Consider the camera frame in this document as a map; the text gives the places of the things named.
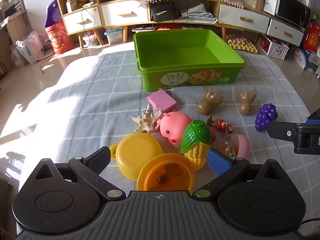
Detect blue and white box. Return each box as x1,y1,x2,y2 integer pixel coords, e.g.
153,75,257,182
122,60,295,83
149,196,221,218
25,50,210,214
292,46,320,74

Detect grey checked blanket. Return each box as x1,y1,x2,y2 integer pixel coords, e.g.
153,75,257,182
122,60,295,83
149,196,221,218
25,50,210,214
16,47,320,235

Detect yellow egg tray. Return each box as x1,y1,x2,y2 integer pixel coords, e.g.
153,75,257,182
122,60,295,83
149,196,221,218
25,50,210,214
226,34,258,53

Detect purple plastic toy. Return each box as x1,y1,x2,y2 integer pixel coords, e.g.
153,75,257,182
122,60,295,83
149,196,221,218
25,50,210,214
44,0,63,28

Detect white printed crate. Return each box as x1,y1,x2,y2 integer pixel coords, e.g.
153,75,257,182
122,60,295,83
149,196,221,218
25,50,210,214
256,34,290,60

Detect black bag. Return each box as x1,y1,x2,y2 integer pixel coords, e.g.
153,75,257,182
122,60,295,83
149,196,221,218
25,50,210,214
149,1,181,22

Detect white carton box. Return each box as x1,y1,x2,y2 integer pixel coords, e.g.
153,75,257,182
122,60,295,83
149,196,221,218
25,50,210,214
262,0,280,15

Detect black microwave oven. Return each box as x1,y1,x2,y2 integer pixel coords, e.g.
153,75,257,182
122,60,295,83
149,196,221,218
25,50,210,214
275,0,313,30

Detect black power cable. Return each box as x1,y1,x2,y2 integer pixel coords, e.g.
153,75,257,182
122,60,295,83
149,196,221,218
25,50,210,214
80,4,97,46

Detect pink rectangular box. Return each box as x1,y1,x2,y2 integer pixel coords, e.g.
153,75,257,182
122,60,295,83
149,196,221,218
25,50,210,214
147,90,178,112

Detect beige starfish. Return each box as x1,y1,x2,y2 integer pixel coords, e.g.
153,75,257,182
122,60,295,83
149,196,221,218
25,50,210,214
132,104,163,135

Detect pink pig toy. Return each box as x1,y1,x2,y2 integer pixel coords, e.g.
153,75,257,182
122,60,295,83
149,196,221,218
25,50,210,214
155,112,193,146

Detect red gift box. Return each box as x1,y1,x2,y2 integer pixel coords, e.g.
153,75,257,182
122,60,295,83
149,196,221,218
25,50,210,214
304,21,320,53

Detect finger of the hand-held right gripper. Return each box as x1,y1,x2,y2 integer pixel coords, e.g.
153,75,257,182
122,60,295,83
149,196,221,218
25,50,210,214
306,110,320,125
267,121,297,140

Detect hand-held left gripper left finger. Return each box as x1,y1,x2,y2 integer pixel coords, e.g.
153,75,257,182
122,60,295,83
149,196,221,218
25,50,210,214
34,146,127,200

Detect red printed bucket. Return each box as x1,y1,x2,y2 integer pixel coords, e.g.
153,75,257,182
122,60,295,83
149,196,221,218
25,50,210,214
46,21,75,55

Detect green plastic box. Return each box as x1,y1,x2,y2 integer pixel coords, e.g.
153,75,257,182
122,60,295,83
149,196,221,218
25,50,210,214
133,29,247,92

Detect toy corn cob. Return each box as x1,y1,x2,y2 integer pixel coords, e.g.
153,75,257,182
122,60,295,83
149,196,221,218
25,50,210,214
180,120,213,172

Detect pink snow globe capsule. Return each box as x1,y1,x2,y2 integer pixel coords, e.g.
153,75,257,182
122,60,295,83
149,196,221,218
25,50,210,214
217,133,251,159

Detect small cartoon figurine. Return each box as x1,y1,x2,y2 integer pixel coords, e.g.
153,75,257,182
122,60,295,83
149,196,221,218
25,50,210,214
207,115,235,135

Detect yellow plastic bowl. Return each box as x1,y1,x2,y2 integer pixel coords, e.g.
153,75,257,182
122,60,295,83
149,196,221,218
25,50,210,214
109,132,165,181

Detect white plastic sack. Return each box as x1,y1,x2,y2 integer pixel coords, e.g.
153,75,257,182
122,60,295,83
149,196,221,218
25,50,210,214
15,31,44,65

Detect orange plastic cup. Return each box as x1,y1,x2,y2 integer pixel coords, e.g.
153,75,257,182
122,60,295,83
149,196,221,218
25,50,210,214
136,153,195,193

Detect wooden bookshelf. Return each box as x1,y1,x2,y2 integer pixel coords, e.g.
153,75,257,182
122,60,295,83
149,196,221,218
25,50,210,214
0,0,28,75

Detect purple toy grapes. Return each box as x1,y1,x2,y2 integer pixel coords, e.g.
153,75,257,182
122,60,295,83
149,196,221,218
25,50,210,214
254,103,278,132

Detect white cabinet drawer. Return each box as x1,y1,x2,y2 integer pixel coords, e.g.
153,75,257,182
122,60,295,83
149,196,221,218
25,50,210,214
266,19,305,47
219,4,272,33
101,0,148,27
62,5,103,35

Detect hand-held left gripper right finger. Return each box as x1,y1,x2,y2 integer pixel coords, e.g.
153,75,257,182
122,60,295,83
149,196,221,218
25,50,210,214
192,148,288,200

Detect small cardboard box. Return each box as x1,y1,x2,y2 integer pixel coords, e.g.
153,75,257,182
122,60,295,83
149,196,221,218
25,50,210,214
65,0,79,13

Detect pile of folded cloths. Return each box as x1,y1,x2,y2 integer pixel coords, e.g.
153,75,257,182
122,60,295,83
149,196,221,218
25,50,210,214
180,4,218,24

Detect clear storage box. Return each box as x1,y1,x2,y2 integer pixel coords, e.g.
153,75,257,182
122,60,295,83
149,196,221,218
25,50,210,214
104,27,124,44

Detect tan octopus toy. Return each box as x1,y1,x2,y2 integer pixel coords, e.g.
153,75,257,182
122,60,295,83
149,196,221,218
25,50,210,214
195,86,224,115
237,87,257,116

